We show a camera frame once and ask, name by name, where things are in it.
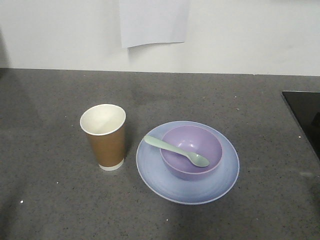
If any purple plastic bowl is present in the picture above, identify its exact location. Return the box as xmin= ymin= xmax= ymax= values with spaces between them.
xmin=160 ymin=125 xmax=224 ymax=182

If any pale green ceramic spoon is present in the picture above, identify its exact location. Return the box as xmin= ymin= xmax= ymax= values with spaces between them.
xmin=143 ymin=135 xmax=210 ymax=168

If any brown paper cup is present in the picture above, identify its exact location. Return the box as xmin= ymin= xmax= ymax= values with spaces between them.
xmin=79 ymin=104 xmax=127 ymax=171

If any light blue plate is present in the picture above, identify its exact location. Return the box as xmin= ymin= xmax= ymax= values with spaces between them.
xmin=136 ymin=120 xmax=240 ymax=205

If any white paper sheet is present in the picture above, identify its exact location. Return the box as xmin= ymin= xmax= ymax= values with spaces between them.
xmin=119 ymin=0 xmax=190 ymax=48

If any black induction cooktop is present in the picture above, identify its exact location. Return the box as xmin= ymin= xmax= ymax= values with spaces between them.
xmin=282 ymin=90 xmax=320 ymax=159

